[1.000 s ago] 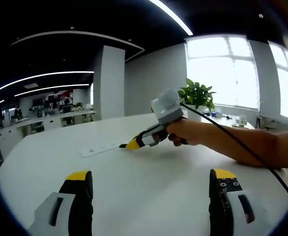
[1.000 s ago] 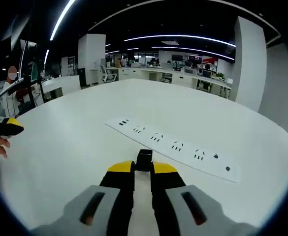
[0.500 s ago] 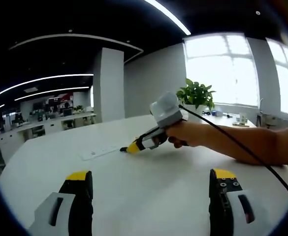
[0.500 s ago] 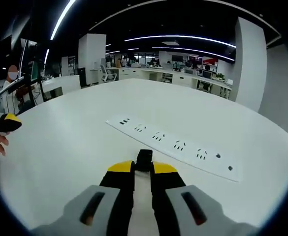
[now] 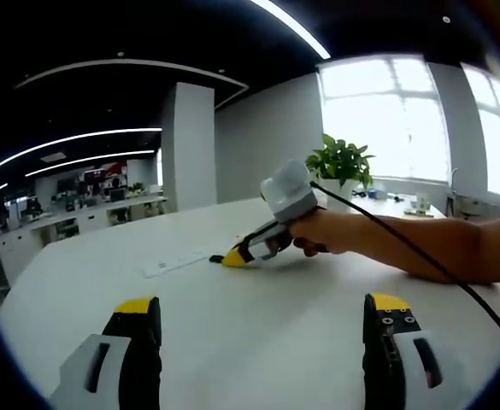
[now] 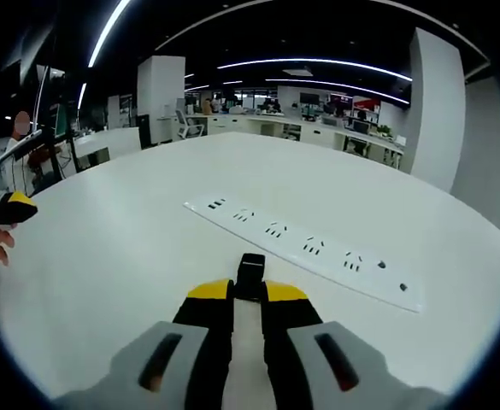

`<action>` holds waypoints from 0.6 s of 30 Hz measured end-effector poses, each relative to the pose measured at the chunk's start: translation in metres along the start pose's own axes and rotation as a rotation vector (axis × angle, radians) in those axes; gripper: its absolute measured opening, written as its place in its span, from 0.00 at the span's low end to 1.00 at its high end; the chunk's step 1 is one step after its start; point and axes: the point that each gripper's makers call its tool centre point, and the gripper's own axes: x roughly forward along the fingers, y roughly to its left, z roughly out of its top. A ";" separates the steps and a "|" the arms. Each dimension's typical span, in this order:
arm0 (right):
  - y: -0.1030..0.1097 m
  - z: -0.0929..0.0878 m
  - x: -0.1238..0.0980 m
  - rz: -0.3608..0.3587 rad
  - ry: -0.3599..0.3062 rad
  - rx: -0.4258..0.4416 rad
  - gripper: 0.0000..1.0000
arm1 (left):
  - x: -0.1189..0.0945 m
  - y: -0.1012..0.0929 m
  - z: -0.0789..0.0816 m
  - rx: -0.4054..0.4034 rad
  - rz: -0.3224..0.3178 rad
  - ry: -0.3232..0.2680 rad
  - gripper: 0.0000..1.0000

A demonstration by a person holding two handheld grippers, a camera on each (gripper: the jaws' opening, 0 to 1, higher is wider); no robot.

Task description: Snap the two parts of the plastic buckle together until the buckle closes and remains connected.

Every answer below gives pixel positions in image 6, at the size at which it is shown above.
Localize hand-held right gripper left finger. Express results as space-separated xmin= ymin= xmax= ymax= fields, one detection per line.
xmin=55 ymin=277 xmax=237 ymax=410

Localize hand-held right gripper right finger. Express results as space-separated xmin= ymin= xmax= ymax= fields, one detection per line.
xmin=262 ymin=279 xmax=450 ymax=410

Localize small black plug adapter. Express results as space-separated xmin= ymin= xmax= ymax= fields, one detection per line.
xmin=233 ymin=252 xmax=268 ymax=305

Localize grey laptop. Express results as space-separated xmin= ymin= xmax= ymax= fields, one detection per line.
xmin=0 ymin=129 xmax=44 ymax=168

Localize white power strip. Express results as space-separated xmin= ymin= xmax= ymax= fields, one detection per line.
xmin=182 ymin=191 xmax=425 ymax=314

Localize black stand pole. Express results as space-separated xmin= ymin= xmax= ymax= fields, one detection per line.
xmin=43 ymin=63 xmax=79 ymax=180

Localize green monitor screen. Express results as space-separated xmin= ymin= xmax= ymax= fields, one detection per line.
xmin=54 ymin=104 xmax=69 ymax=138

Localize white low cabinet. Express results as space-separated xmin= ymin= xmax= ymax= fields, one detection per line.
xmin=72 ymin=126 xmax=142 ymax=173

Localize white square column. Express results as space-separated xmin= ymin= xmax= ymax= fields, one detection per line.
xmin=409 ymin=26 xmax=468 ymax=194
xmin=137 ymin=55 xmax=187 ymax=147

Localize white office chair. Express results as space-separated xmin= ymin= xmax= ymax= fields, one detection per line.
xmin=175 ymin=108 xmax=206 ymax=140

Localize long white office desk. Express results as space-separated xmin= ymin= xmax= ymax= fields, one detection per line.
xmin=206 ymin=111 xmax=406 ymax=170

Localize white ceiling light strip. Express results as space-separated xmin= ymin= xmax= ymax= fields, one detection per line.
xmin=87 ymin=0 xmax=132 ymax=68
xmin=216 ymin=57 xmax=414 ymax=83
xmin=265 ymin=78 xmax=409 ymax=105

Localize red wall panel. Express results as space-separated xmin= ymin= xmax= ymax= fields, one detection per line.
xmin=351 ymin=97 xmax=381 ymax=114

